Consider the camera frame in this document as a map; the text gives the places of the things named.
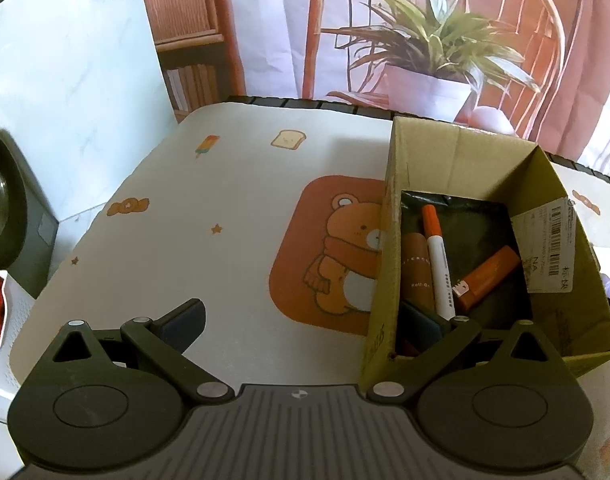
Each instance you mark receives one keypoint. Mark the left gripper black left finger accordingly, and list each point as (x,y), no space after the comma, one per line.
(157,346)

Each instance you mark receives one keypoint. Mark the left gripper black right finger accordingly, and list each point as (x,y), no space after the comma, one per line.
(411,377)

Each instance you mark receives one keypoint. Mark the brown cardboard box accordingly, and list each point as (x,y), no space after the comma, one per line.
(446,159)

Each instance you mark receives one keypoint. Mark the printed living room backdrop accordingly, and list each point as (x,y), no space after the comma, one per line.
(539,69)

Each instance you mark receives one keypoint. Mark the orange lighter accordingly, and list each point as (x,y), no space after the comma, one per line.
(484,278)

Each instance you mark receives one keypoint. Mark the brown cylindrical tube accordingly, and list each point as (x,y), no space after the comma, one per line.
(416,275)

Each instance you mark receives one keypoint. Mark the orange cap white marker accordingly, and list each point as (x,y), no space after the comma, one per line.
(443,294)

